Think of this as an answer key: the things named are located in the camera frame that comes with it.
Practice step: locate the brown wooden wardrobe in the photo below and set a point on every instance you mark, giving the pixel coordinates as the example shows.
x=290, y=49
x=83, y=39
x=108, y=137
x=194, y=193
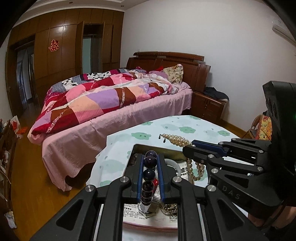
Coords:
x=67, y=27

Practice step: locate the patchwork quilt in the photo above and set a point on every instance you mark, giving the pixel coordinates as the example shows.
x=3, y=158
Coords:
x=98, y=97

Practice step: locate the wooden nightstand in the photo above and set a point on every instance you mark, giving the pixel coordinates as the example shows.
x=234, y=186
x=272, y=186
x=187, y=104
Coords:
x=207, y=108

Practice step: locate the white air conditioner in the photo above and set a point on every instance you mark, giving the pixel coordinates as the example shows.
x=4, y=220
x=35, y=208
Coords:
x=280, y=29

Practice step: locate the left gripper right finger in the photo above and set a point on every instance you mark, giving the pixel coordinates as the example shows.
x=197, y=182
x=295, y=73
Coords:
x=165, y=174

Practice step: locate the pink bed sheet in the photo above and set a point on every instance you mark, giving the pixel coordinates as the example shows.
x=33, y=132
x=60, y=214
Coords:
x=65, y=153

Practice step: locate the pink tin box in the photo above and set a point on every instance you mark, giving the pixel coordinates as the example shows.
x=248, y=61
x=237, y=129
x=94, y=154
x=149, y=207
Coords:
x=157, y=185

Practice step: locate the cloud pattern tablecloth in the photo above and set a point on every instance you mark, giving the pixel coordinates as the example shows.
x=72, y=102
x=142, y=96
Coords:
x=112, y=161

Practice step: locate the silver wristwatch metal band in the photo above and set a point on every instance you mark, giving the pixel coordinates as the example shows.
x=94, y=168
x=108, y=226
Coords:
x=149, y=211

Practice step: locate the floral pillow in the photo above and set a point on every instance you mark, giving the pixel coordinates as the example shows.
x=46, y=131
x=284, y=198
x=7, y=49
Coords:
x=175, y=73

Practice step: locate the wicker chair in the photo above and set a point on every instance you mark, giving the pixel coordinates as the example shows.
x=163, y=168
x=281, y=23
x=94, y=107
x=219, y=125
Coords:
x=251, y=133

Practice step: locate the colourful patterned cushion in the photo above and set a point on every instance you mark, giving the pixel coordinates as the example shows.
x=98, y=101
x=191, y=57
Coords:
x=264, y=128

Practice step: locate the cluttered side shelf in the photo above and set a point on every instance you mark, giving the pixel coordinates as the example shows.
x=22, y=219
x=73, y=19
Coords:
x=10, y=131

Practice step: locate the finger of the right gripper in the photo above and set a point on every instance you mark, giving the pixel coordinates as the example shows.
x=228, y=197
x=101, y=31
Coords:
x=217, y=148
x=203, y=156

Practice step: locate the dark clothes on nightstand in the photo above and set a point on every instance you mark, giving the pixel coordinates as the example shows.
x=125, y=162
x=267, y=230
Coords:
x=213, y=93

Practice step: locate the red double happiness decal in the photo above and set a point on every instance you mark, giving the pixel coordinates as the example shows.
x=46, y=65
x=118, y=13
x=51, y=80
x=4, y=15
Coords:
x=54, y=45

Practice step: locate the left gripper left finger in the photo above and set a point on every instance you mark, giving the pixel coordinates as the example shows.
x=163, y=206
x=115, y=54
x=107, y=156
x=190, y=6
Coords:
x=133, y=171

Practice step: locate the right hand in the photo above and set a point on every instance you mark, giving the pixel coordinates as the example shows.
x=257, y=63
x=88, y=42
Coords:
x=282, y=217

